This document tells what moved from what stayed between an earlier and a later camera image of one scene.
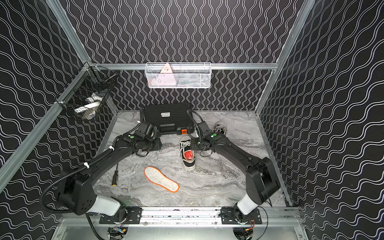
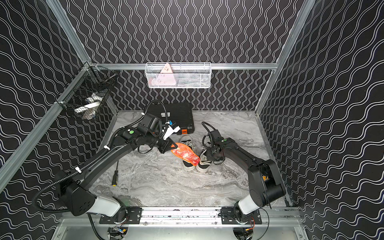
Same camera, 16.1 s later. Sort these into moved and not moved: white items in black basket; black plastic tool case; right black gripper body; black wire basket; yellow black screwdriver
Moved: right black gripper body
Not moved: white items in black basket; yellow black screwdriver; black plastic tool case; black wire basket
